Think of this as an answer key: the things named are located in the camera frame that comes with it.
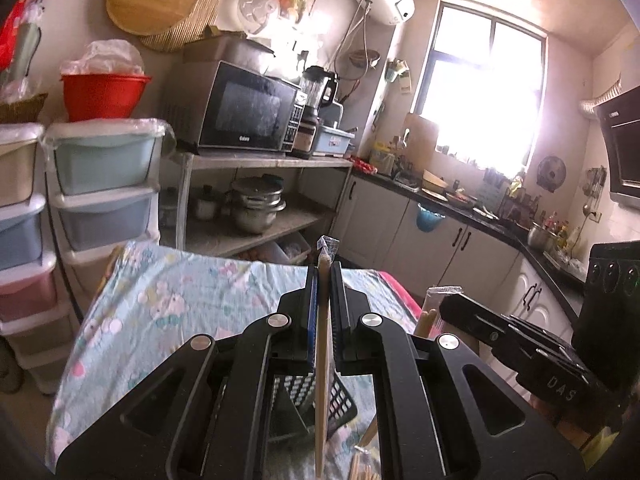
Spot kitchen window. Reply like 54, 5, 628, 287
414, 2, 547, 177

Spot pastel drawer tower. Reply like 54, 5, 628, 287
1, 122, 78, 396
41, 118, 172, 307

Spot blue hanging bin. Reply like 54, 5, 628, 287
416, 203, 446, 233

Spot cartoon print tablecloth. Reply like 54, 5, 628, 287
44, 243, 414, 479

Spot left pastel drawer tower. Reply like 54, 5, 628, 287
1, 122, 78, 396

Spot wooden chopsticks pair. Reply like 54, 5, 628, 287
347, 417, 381, 480
314, 235, 337, 479
413, 286, 463, 338

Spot dark green utensil caddy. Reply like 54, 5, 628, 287
268, 373, 358, 442

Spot right hand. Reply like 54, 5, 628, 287
529, 393, 618, 454

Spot wicker basket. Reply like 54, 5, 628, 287
0, 93, 48, 125

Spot pink blanket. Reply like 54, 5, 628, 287
378, 271, 422, 326

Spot light blue dish box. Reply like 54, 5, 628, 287
312, 126, 355, 157

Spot black range hood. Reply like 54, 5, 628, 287
594, 87, 640, 209

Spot black microwave oven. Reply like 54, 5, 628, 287
160, 36, 307, 153

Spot stacked steel pots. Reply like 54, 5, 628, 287
230, 174, 286, 234

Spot black blender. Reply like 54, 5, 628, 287
292, 65, 338, 158

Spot red plastic basin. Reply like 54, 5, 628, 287
61, 74, 151, 122

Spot steel shelf rack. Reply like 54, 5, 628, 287
160, 151, 352, 257

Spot white kitchen cabinets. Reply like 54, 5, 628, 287
332, 176, 580, 340

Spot right pastel drawer tower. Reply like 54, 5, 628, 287
41, 118, 172, 307

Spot small lidded pot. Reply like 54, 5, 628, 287
193, 184, 220, 221

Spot red plastic bag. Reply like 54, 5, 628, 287
0, 0, 47, 76

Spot woven round tray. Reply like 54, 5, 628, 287
139, 0, 219, 53

